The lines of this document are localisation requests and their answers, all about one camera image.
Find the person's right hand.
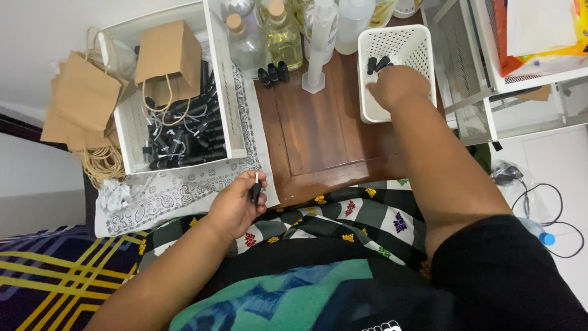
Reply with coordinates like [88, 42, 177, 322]
[366, 65, 433, 114]

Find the person's left hand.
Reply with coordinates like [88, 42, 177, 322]
[207, 170, 268, 242]

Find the small black bottle white tip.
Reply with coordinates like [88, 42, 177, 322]
[250, 172, 263, 204]

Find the white perforated plastic basket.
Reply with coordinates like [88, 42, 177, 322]
[357, 24, 437, 124]

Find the white translucent plastic bottle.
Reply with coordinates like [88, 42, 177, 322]
[335, 0, 377, 56]

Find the clear plastic measuring cylinder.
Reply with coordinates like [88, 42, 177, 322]
[301, 0, 340, 95]

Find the yellow label bottle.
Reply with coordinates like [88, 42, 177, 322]
[367, 0, 396, 29]

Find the white round container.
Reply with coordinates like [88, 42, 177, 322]
[392, 0, 424, 19]

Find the white metal mesh rack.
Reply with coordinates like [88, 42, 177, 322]
[420, 0, 588, 146]

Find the yellow liquid bottle with cork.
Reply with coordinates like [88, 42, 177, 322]
[262, 0, 304, 72]

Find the clear glass bottle with cork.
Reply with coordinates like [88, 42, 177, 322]
[225, 13, 268, 78]

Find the white drawer box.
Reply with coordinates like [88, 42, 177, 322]
[98, 0, 249, 176]

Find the clear bag with black item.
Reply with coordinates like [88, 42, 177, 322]
[489, 159, 530, 190]

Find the round shiny glass flask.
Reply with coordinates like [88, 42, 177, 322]
[220, 0, 256, 19]

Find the pile of black bottles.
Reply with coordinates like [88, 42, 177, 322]
[141, 59, 228, 171]

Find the black and teal shirt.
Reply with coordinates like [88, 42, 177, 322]
[168, 214, 588, 331]

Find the upright brown paper bag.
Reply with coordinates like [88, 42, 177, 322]
[134, 19, 203, 107]

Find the blue cap water bottle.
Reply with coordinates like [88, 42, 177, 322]
[518, 216, 556, 247]

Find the white paisley cloth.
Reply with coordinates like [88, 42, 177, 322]
[94, 60, 281, 238]

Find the bundle of beige twine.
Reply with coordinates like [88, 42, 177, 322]
[75, 144, 127, 189]

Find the crumpled white paper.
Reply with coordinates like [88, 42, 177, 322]
[97, 179, 132, 212]

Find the stack of flat paper bags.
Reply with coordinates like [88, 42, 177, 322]
[40, 27, 135, 153]

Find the purple yellow striped blanket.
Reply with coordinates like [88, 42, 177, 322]
[0, 224, 153, 331]

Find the black cable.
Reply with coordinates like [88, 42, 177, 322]
[510, 182, 585, 259]

